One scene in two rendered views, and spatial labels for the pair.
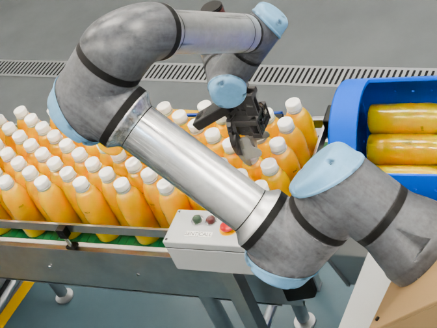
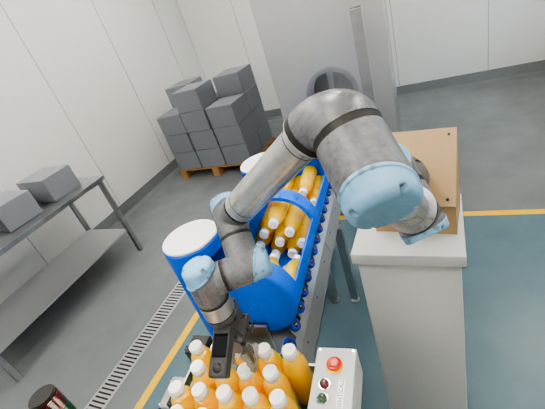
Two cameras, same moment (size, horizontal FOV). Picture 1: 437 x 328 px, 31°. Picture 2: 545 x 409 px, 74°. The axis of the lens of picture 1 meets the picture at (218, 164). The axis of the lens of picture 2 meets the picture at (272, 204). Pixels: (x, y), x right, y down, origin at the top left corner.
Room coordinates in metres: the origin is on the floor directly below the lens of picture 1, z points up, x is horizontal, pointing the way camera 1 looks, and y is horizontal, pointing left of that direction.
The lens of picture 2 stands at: (1.36, 0.59, 1.90)
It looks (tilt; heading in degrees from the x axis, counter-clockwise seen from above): 29 degrees down; 260
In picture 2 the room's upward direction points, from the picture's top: 19 degrees counter-clockwise
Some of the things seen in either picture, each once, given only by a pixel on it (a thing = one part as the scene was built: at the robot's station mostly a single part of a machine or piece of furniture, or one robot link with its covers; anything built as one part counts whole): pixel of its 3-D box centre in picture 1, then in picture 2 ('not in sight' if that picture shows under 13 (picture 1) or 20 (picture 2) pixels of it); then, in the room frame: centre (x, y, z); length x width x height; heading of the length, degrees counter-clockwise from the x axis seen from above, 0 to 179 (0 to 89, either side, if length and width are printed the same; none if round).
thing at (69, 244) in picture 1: (66, 237); not in sight; (1.63, 0.46, 0.94); 0.03 x 0.02 x 0.08; 55
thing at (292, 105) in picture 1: (293, 105); (195, 347); (1.56, -0.23, 1.09); 0.04 x 0.04 x 0.02
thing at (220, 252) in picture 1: (215, 241); (336, 396); (1.27, 0.08, 1.05); 0.20 x 0.10 x 0.10; 55
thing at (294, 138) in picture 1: (295, 153); not in sight; (1.50, -0.19, 0.99); 0.07 x 0.07 x 0.19
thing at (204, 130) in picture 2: not in sight; (215, 123); (0.84, -4.40, 0.59); 1.20 x 0.80 x 1.19; 139
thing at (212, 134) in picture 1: (212, 135); not in sight; (1.58, -0.02, 1.09); 0.04 x 0.04 x 0.02
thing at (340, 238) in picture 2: not in sight; (347, 265); (0.73, -1.08, 0.31); 0.06 x 0.06 x 0.63; 55
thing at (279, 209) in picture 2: not in sight; (279, 208); (1.11, -0.66, 1.16); 0.19 x 0.07 x 0.07; 55
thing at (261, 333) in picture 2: not in sight; (258, 336); (1.39, -0.26, 0.99); 0.10 x 0.02 x 0.12; 145
